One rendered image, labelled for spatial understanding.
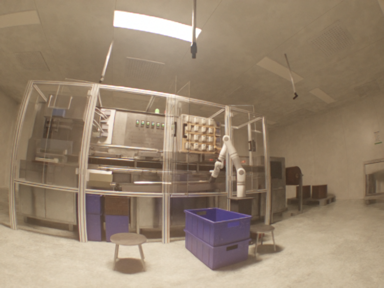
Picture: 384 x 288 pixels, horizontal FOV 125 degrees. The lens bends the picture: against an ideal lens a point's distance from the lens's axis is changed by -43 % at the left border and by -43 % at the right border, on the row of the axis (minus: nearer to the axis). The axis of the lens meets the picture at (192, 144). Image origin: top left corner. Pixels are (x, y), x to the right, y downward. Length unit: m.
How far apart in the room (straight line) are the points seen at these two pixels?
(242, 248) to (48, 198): 2.23
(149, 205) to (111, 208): 0.53
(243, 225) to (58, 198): 2.08
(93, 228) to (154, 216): 0.79
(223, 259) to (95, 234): 1.35
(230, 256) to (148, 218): 1.19
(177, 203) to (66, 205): 1.45
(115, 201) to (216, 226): 1.12
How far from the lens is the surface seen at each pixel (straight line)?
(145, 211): 2.30
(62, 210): 2.42
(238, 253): 1.63
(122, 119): 2.61
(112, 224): 2.07
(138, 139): 2.55
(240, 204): 1.94
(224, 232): 1.46
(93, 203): 2.03
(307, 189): 5.22
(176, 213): 2.40
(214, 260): 1.51
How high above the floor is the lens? 0.76
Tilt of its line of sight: 11 degrees up
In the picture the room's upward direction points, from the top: 1 degrees clockwise
